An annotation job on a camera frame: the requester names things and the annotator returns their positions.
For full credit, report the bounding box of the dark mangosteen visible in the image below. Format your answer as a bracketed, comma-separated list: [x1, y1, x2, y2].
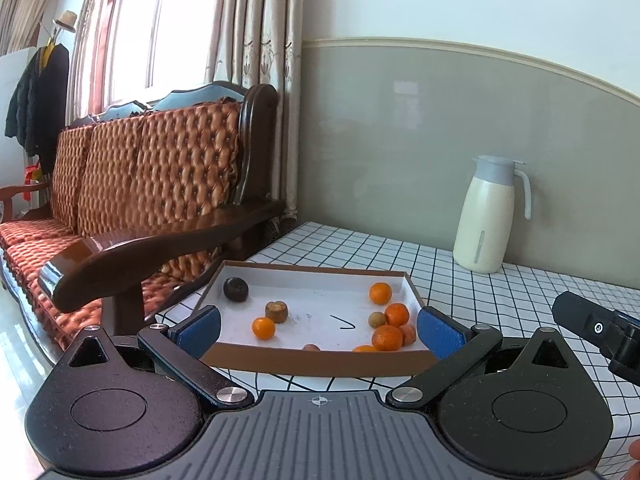
[222, 276, 250, 302]

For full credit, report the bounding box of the large orange tangerine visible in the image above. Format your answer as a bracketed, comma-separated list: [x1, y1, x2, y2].
[371, 324, 404, 351]

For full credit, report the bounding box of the small orange kumquat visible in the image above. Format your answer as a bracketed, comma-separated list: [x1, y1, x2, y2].
[252, 316, 276, 340]

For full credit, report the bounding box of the small tan longan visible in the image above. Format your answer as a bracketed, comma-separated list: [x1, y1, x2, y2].
[368, 311, 387, 330]

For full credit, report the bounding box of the brown dried fruit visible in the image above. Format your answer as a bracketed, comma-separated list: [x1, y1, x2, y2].
[265, 300, 288, 324]

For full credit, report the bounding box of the orange tangerine back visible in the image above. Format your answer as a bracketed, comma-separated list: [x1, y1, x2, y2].
[369, 282, 393, 306]

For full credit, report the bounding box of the person right hand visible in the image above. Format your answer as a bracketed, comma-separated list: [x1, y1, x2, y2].
[625, 440, 640, 480]

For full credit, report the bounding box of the brown cardboard box tray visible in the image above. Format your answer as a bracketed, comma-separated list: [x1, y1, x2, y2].
[198, 261, 437, 377]

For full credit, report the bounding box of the cream grey thermos jug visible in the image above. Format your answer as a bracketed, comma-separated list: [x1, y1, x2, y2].
[452, 155, 533, 274]

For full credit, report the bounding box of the wooden sofa with orange cushions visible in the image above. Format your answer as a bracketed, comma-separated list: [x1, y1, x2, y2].
[1, 81, 284, 359]

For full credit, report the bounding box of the black coat on rack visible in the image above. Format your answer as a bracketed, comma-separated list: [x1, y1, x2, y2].
[4, 44, 70, 174]

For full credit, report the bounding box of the beige patterned curtain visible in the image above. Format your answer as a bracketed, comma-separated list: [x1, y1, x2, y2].
[1, 0, 303, 217]

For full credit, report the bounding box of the straw hat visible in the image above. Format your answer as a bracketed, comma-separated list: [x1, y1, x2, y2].
[52, 10, 78, 34]

